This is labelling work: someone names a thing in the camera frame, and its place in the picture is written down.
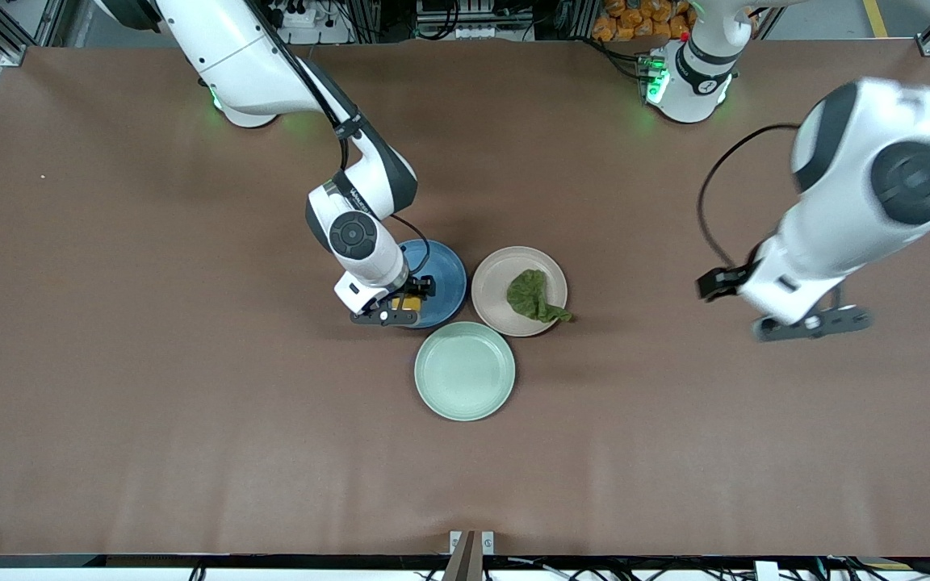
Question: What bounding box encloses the metal table edge bracket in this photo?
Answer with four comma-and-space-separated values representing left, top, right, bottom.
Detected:
442, 529, 496, 581

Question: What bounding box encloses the blue plate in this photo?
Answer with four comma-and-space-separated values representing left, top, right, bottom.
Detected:
395, 239, 467, 329

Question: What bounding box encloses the black base cable bundle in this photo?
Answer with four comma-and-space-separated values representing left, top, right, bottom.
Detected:
582, 36, 653, 83

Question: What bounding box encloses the bag of oranges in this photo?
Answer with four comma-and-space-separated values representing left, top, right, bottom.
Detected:
592, 0, 696, 43

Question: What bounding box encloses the white power strip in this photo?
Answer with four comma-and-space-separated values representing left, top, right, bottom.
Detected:
270, 0, 319, 27

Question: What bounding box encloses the beige plate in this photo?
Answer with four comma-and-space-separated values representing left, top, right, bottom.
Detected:
471, 246, 568, 337

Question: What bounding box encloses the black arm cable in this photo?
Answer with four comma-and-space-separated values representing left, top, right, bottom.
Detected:
243, 0, 434, 279
696, 123, 802, 273

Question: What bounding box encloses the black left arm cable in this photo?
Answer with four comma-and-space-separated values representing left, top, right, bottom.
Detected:
696, 123, 802, 273

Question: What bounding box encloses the green lettuce leaf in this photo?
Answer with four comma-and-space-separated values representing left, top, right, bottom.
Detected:
506, 269, 575, 324

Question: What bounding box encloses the pale green plate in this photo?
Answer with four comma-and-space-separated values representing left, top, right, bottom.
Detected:
414, 321, 516, 422

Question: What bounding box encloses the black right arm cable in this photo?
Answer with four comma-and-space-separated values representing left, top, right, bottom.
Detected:
243, 0, 434, 279

